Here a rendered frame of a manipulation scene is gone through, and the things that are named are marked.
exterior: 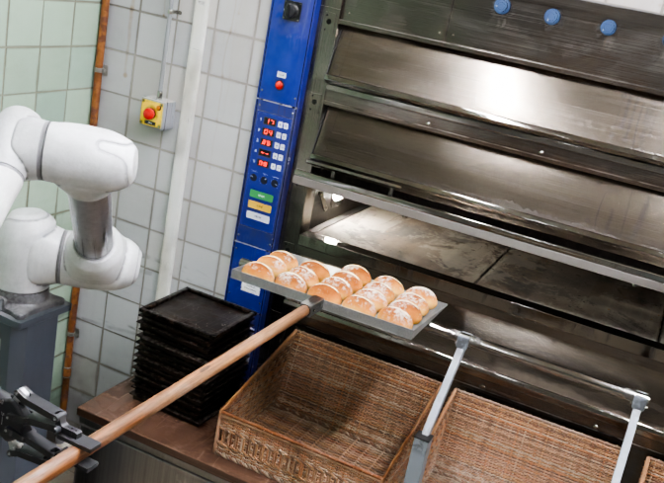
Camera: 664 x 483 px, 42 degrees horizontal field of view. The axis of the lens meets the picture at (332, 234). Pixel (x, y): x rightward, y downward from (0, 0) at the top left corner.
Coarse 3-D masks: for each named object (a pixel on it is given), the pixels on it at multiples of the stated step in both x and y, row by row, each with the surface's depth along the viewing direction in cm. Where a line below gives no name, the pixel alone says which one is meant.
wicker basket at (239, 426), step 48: (288, 384) 303; (336, 384) 296; (384, 384) 290; (432, 384) 285; (240, 432) 264; (288, 432) 288; (336, 432) 294; (384, 432) 289; (288, 480) 260; (336, 480) 253; (384, 480) 248
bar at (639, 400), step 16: (448, 336) 243; (464, 336) 241; (496, 352) 238; (512, 352) 237; (544, 368) 233; (560, 368) 232; (448, 384) 236; (592, 384) 229; (608, 384) 228; (640, 400) 224; (432, 416) 232; (416, 448) 228; (624, 448) 220; (416, 464) 229; (624, 464) 218; (416, 480) 230
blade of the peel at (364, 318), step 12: (300, 264) 271; (324, 264) 275; (240, 276) 246; (252, 276) 245; (264, 288) 244; (276, 288) 242; (288, 288) 241; (300, 300) 240; (324, 300) 237; (336, 312) 236; (348, 312) 235; (360, 312) 234; (432, 312) 252; (372, 324) 233; (384, 324) 232; (396, 324) 230; (420, 324) 235; (408, 336) 229
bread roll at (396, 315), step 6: (390, 306) 235; (378, 312) 236; (384, 312) 233; (390, 312) 233; (396, 312) 232; (402, 312) 232; (384, 318) 233; (390, 318) 232; (396, 318) 232; (402, 318) 232; (408, 318) 232; (402, 324) 231; (408, 324) 232
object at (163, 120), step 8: (144, 96) 305; (152, 96) 307; (144, 104) 304; (152, 104) 302; (160, 104) 301; (168, 104) 302; (160, 112) 302; (168, 112) 304; (144, 120) 305; (152, 120) 304; (160, 120) 302; (168, 120) 305; (160, 128) 303; (168, 128) 307
